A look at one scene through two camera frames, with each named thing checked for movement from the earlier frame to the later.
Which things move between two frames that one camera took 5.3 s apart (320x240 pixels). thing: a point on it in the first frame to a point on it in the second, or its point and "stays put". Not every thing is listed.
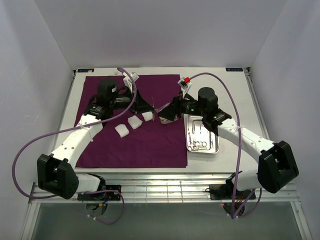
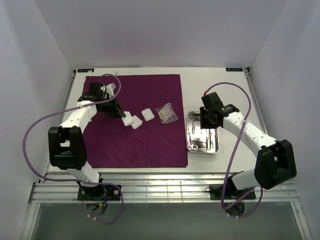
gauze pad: x=134 y=122 stays put
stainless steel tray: x=199 y=139 stays put
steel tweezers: x=153 y=110 to x=207 y=140
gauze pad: x=122 y=130 to x=128 y=120
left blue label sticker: x=86 y=70 stays put
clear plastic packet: x=163 y=120 stays put
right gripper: x=177 y=107 to x=207 y=120
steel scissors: x=200 y=142 stays put
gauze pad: x=147 y=116 stays put
